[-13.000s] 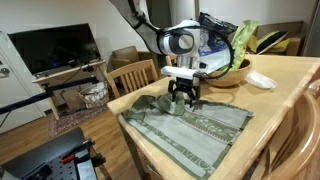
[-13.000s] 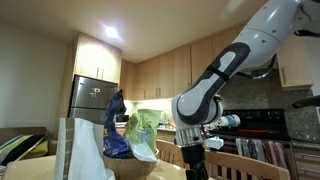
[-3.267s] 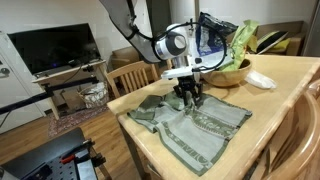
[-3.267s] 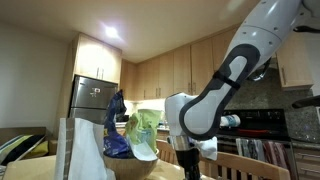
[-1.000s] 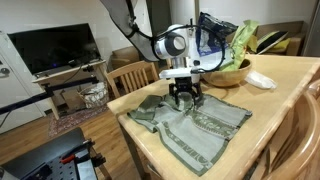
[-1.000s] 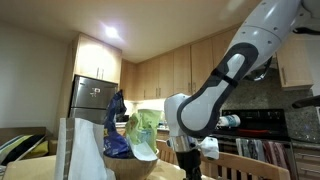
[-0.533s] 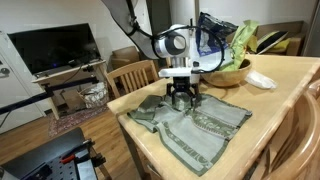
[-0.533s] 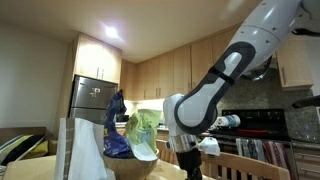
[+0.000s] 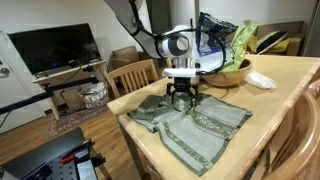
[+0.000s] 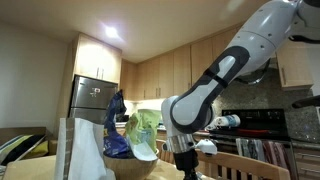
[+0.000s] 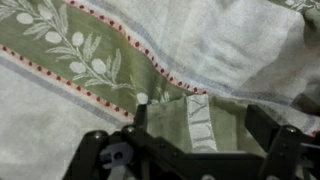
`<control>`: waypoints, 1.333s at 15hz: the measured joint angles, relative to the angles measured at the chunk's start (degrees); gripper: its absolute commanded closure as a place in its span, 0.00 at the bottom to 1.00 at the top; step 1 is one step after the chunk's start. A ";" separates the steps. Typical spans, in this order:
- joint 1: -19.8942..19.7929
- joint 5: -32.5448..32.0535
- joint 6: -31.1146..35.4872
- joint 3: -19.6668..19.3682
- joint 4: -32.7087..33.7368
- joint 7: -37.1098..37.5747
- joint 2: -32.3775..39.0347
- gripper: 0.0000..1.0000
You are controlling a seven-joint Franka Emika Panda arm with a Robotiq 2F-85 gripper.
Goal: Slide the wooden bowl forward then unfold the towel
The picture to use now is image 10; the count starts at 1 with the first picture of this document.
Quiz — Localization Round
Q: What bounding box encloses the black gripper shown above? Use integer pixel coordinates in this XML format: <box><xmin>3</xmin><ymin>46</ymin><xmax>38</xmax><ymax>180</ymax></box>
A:
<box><xmin>173</xmin><ymin>149</ymin><xmax>201</xmax><ymax>180</ymax></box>

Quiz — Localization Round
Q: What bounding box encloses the wooden bowl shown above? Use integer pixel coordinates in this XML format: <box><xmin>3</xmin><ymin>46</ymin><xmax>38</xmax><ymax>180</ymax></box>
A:
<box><xmin>103</xmin><ymin>151</ymin><xmax>160</xmax><ymax>180</ymax></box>

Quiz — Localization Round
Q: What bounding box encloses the grey striped dish towel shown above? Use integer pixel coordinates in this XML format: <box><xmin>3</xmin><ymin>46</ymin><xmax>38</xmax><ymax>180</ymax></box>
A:
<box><xmin>235</xmin><ymin>138</ymin><xmax>266</xmax><ymax>164</ymax></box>

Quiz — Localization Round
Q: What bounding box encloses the red striped dish towel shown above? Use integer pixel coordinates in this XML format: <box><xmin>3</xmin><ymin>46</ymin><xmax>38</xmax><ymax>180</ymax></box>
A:
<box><xmin>263</xmin><ymin>139</ymin><xmax>290</xmax><ymax>174</ymax></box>

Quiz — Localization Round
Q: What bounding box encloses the white mug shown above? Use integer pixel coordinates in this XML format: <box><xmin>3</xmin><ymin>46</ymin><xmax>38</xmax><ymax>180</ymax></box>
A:
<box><xmin>204</xmin><ymin>120</ymin><xmax>218</xmax><ymax>132</ymax></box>

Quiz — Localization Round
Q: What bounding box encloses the clear plastic bag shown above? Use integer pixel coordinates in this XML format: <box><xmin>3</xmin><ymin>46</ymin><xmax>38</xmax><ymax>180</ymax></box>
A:
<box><xmin>126</xmin><ymin>134</ymin><xmax>158</xmax><ymax>163</ymax></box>

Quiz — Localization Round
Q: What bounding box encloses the green chip bag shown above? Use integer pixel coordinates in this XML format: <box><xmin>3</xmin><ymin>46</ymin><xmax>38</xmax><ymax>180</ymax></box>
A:
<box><xmin>124</xmin><ymin>109</ymin><xmax>163</xmax><ymax>154</ymax></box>

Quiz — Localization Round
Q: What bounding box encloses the wooden chair back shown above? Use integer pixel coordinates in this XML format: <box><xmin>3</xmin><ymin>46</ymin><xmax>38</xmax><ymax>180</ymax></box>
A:
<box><xmin>198</xmin><ymin>150</ymin><xmax>291</xmax><ymax>180</ymax></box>

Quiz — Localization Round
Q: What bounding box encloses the blue chip bag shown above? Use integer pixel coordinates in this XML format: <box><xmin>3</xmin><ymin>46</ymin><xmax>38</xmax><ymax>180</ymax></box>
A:
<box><xmin>102</xmin><ymin>89</ymin><xmax>134</xmax><ymax>159</ymax></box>

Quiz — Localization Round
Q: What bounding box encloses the black stove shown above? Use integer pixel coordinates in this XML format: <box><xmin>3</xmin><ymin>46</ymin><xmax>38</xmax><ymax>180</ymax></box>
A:
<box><xmin>209</xmin><ymin>108</ymin><xmax>294</xmax><ymax>180</ymax></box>

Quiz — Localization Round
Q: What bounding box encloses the white bag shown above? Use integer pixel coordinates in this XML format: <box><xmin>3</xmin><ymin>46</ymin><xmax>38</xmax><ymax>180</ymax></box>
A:
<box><xmin>54</xmin><ymin>117</ymin><xmax>116</xmax><ymax>180</ymax></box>

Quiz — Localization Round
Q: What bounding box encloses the stainless steel refrigerator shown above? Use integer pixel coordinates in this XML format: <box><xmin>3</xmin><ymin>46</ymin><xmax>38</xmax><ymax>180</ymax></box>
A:
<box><xmin>68</xmin><ymin>74</ymin><xmax>119</xmax><ymax>126</ymax></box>

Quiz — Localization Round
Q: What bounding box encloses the wooden drawer cabinet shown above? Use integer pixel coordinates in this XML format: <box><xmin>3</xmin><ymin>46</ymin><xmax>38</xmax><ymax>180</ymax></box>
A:
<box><xmin>293</xmin><ymin>142</ymin><xmax>320</xmax><ymax>180</ymax></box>

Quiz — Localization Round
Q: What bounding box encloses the wooden cabinet over refrigerator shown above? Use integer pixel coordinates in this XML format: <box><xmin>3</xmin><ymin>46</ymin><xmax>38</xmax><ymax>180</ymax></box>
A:
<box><xmin>73</xmin><ymin>33</ymin><xmax>123</xmax><ymax>84</ymax></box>

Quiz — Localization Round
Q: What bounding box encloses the yellow cushion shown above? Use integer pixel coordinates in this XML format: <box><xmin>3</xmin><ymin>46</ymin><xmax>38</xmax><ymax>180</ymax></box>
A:
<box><xmin>23</xmin><ymin>140</ymin><xmax>50</xmax><ymax>160</ymax></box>

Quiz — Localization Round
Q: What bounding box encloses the ceiling light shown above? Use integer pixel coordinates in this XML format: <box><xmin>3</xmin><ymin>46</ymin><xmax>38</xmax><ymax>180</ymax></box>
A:
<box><xmin>103</xmin><ymin>24</ymin><xmax>121</xmax><ymax>40</ymax></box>

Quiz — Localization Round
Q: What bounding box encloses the striped cushion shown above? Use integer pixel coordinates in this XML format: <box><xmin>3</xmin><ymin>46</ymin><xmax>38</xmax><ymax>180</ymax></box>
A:
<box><xmin>0</xmin><ymin>134</ymin><xmax>46</xmax><ymax>166</ymax></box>

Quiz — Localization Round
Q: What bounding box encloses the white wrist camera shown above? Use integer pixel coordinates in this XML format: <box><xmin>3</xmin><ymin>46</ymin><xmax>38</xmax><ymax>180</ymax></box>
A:
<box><xmin>194</xmin><ymin>138</ymin><xmax>218</xmax><ymax>156</ymax></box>

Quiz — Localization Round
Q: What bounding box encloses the wooden wall cabinet row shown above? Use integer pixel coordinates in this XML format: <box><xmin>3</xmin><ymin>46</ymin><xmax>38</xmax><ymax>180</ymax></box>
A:
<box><xmin>119</xmin><ymin>24</ymin><xmax>244</xmax><ymax>101</ymax></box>

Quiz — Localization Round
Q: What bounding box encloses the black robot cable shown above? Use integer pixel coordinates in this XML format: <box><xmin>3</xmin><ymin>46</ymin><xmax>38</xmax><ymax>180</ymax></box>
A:
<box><xmin>233</xmin><ymin>33</ymin><xmax>320</xmax><ymax>85</ymax></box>

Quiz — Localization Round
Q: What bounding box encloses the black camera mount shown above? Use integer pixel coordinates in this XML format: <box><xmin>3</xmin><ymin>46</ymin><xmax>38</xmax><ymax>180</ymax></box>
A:
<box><xmin>292</xmin><ymin>95</ymin><xmax>320</xmax><ymax>109</ymax></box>

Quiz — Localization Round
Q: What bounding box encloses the single-door wooden wall cabinet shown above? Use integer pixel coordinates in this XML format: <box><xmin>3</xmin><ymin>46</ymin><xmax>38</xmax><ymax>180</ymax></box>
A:
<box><xmin>276</xmin><ymin>41</ymin><xmax>314</xmax><ymax>91</ymax></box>

